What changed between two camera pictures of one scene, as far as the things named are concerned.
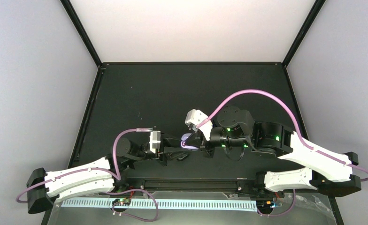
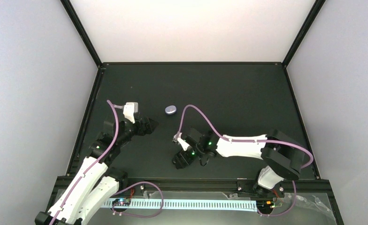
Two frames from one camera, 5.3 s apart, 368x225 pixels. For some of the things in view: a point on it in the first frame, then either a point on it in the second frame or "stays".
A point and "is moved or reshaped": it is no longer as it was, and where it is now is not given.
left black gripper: x=162 y=157 -> x=148 y=129
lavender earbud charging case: x=183 y=138 is moved or reshaped
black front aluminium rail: x=146 y=185 stays
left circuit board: x=122 y=202 stays
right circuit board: x=265 y=205 stays
